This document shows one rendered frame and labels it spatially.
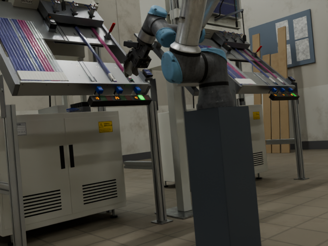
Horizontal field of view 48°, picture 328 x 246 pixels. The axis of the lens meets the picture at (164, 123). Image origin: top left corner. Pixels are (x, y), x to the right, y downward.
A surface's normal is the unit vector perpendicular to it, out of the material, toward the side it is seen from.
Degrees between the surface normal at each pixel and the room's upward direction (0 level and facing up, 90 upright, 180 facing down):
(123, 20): 90
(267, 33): 90
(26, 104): 90
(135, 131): 90
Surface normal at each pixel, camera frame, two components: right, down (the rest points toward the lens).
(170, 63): -0.89, 0.19
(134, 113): 0.64, -0.07
